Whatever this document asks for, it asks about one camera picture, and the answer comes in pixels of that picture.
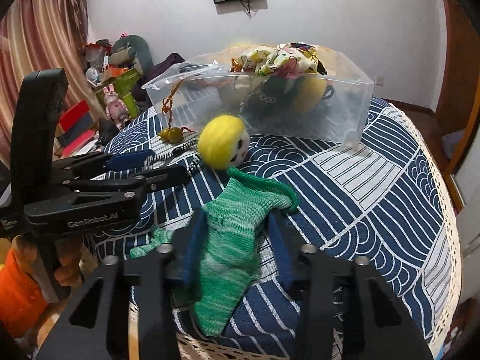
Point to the dark purple clothes pile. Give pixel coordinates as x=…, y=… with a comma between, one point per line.
x=138, y=93

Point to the black checkered cloth bag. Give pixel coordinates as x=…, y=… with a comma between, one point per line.
x=274, y=96

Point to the grey glitter pouch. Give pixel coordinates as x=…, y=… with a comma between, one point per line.
x=198, y=70

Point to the grey neck pillow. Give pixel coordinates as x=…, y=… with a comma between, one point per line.
x=132, y=50

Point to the yellow plush ball toy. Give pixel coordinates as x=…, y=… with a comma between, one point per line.
x=224, y=142

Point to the green storage box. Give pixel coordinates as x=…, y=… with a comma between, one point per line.
x=122, y=83

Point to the clear plastic storage box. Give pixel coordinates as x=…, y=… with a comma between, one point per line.
x=331, y=107

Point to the navy wave pattern bedsheet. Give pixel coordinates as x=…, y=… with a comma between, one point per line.
x=386, y=201

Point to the striped pink curtain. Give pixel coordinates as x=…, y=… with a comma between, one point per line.
x=37, y=35

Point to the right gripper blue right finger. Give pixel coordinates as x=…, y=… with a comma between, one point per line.
x=290, y=252

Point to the wall power socket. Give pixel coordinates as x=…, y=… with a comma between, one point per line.
x=379, y=80

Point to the green knitted sock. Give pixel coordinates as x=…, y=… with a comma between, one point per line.
x=232, y=299

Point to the yellow patterned cloth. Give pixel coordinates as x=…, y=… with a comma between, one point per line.
x=289, y=60

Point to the pink rabbit figurine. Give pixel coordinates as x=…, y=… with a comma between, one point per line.
x=116, y=110

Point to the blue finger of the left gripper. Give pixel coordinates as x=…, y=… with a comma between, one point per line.
x=129, y=161
x=161, y=178

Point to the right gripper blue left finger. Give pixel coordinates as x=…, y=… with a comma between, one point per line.
x=188, y=244

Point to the brown wooden door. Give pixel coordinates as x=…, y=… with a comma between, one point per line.
x=461, y=73

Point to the left hand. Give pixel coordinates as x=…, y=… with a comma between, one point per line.
x=69, y=254

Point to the green bottle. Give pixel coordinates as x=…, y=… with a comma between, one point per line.
x=131, y=105

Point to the red box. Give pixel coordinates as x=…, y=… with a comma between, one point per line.
x=70, y=117

